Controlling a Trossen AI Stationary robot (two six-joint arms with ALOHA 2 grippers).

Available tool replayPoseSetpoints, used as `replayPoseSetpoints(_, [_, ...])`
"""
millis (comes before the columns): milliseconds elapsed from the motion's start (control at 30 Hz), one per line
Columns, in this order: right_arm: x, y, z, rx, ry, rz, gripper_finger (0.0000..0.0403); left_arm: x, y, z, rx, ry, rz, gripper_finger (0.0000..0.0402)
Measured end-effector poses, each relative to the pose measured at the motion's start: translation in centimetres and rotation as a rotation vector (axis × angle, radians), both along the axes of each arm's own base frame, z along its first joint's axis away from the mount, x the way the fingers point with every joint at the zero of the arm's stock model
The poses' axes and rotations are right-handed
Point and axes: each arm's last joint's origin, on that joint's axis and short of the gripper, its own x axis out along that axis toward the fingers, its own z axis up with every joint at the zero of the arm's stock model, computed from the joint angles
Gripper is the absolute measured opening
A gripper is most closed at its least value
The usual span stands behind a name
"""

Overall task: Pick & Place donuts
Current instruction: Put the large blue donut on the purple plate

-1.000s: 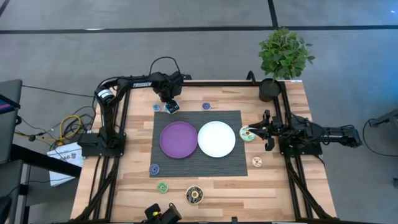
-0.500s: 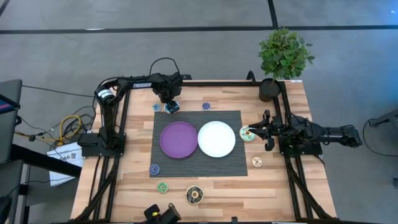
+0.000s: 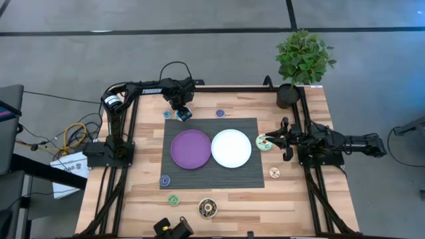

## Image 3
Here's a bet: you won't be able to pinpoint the dark grey woven placemat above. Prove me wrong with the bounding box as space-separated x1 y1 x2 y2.
159 118 266 190

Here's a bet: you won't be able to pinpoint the white paper sheets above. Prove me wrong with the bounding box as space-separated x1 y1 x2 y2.
49 151 90 200

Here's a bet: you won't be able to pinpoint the black cable bundle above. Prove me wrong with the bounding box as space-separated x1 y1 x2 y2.
16 112 102 160

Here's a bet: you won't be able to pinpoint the purple round plate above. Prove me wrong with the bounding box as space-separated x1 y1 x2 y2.
170 129 213 170

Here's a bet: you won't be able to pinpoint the large chocolate sprinkle donut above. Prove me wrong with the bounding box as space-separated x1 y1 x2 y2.
198 198 218 219

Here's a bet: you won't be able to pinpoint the black aluminium table frame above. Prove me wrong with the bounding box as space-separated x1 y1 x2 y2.
74 85 361 239

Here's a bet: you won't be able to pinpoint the black device with cable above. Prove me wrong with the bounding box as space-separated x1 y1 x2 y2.
153 216 195 239

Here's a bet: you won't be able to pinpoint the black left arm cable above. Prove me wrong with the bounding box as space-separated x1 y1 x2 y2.
159 60 194 82

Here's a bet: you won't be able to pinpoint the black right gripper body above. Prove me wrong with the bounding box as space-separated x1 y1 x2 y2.
281 117 315 162

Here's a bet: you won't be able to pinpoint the large mint green donut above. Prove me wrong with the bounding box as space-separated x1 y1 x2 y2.
255 133 274 153

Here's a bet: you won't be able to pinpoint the yellow cable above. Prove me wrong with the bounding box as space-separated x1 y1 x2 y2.
62 122 88 150

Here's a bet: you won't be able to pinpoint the large blue frosted donut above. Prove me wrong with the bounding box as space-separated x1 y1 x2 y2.
175 108 193 123

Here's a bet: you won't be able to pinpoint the green plant in black pot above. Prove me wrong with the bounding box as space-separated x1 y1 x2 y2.
275 29 338 110

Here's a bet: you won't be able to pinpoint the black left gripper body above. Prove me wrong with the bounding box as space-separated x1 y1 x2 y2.
164 79 196 109

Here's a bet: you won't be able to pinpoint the white round plate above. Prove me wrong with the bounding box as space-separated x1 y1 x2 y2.
211 128 252 169

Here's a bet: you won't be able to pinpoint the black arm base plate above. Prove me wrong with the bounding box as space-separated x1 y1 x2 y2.
82 141 135 168
297 145 345 167

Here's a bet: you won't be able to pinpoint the black floor cable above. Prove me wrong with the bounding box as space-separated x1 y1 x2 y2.
23 90 102 106
386 125 425 169

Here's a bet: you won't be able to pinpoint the grey chair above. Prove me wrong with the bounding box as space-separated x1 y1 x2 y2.
0 84 26 175

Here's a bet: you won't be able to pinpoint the grey metal stand foot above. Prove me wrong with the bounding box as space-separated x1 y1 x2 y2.
393 114 425 137

